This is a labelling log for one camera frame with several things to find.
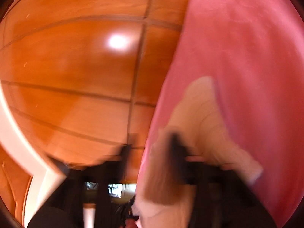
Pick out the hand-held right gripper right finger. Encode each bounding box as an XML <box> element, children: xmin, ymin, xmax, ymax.
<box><xmin>166</xmin><ymin>132</ymin><xmax>277</xmax><ymax>228</ymax></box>

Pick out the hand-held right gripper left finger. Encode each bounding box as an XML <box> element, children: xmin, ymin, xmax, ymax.
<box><xmin>28</xmin><ymin>133</ymin><xmax>138</xmax><ymax>228</ymax></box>

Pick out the white knit sweater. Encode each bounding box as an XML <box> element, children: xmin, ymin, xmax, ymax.
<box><xmin>132</xmin><ymin>76</ymin><xmax>264</xmax><ymax>228</ymax></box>

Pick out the wooden wardrobe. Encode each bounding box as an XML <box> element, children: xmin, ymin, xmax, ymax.
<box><xmin>0</xmin><ymin>0</ymin><xmax>193</xmax><ymax>226</ymax></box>

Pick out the pink bedspread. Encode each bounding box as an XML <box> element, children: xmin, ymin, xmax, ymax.
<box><xmin>135</xmin><ymin>0</ymin><xmax>302</xmax><ymax>228</ymax></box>

